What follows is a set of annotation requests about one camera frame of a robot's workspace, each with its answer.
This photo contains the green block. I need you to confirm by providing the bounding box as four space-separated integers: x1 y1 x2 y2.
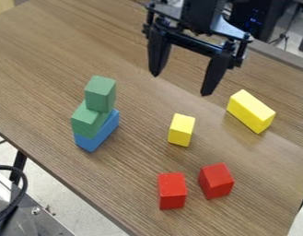
69 100 112 140

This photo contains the black cable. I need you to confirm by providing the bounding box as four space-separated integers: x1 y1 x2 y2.
0 164 29 229

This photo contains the long yellow block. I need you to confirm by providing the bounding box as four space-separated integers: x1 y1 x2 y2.
226 88 278 135

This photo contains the green cube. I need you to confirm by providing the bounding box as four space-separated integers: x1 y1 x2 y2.
83 75 118 113

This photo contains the yellow cube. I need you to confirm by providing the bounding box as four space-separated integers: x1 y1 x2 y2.
167 112 197 148

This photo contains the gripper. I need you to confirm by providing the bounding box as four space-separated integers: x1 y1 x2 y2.
141 0 255 97

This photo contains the blue block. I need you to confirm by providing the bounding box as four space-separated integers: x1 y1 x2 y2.
72 109 122 154

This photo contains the red cube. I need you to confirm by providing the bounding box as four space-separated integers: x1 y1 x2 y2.
196 162 237 201
157 171 189 211

